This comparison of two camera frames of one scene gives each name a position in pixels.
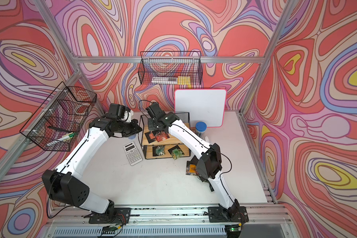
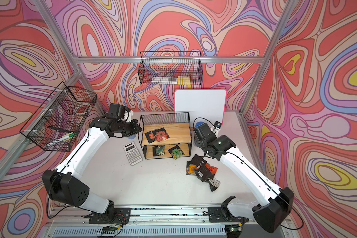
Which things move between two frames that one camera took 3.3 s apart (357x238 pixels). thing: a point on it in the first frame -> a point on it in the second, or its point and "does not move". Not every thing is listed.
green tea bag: (158, 150) does not move
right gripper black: (151, 127) -> (199, 144)
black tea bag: (159, 135) does not move
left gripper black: (135, 127) does not move
